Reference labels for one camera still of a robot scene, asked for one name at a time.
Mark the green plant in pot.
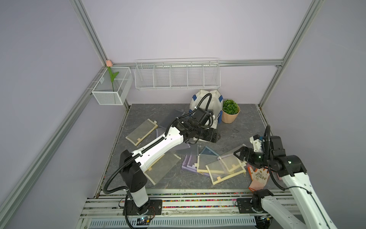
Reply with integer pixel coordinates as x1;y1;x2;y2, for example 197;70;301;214
222;99;240;124

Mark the grey mesh pouch by bag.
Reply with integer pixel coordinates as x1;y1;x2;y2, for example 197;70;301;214
158;109;185;129

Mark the artificial pink tulip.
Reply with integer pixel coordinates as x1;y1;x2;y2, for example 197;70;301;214
106;60;119;92

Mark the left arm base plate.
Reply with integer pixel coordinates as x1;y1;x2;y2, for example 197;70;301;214
123;199;163;216

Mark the cream canvas tote bag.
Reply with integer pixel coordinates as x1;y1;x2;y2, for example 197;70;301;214
189;89;224;129

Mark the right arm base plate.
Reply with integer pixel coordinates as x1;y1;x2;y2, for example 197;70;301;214
234;198;266;214

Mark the small white wire basket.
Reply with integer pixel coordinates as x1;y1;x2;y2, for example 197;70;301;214
92;67;133;106

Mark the long white wire shelf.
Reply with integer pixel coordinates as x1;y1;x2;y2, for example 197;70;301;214
134;58;221;90

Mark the yellow mesh pouch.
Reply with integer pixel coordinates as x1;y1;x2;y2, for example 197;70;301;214
125;119;158;146
144;152;181;185
206;155;246;185

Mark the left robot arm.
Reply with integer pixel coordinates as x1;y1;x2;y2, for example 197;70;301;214
103;107;220;208

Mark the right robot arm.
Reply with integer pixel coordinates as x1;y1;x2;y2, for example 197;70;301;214
234;134;336;229

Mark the red patterned garden glove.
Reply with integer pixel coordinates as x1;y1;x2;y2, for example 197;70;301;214
248;166;270;192

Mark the purple mesh pouch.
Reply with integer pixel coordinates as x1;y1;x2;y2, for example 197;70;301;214
217;144;246;160

